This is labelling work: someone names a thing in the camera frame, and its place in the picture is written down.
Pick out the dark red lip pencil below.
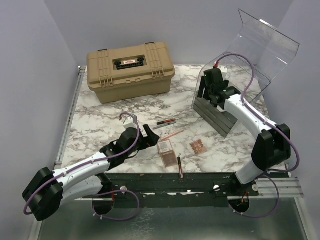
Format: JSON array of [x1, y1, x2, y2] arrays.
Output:
[[177, 156, 184, 179]]

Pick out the clear acrylic makeup organizer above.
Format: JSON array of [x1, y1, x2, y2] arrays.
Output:
[[191, 8, 300, 139]]

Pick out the tan plastic toolbox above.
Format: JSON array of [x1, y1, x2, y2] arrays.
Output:
[[86, 42, 176, 104]]

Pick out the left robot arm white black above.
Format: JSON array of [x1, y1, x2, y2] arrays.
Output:
[[22, 124, 160, 221]]

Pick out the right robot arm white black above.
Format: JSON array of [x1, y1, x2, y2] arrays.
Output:
[[193, 67, 291, 196]]

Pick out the pale pink makeup stick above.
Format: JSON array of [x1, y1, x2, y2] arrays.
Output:
[[160, 129, 184, 141]]

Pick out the red lip gloss tube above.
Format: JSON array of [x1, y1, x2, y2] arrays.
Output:
[[156, 118, 176, 126]]

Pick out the labelled compact box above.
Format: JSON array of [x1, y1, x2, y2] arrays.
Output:
[[157, 139, 173, 154]]

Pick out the houndstooth patterned eyeliner pen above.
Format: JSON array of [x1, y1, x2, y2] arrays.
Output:
[[153, 121, 176, 130]]

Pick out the rose gold clear compact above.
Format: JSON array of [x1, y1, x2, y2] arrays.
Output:
[[161, 151, 178, 168]]

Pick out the orange eyeshadow palette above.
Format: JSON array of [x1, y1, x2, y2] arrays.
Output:
[[189, 139, 207, 155]]

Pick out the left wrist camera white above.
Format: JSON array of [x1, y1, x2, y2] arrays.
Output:
[[120, 116, 136, 129]]

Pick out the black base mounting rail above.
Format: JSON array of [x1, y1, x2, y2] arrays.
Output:
[[92, 172, 259, 214]]

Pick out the aluminium frame rail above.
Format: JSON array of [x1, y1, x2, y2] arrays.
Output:
[[53, 65, 87, 169]]

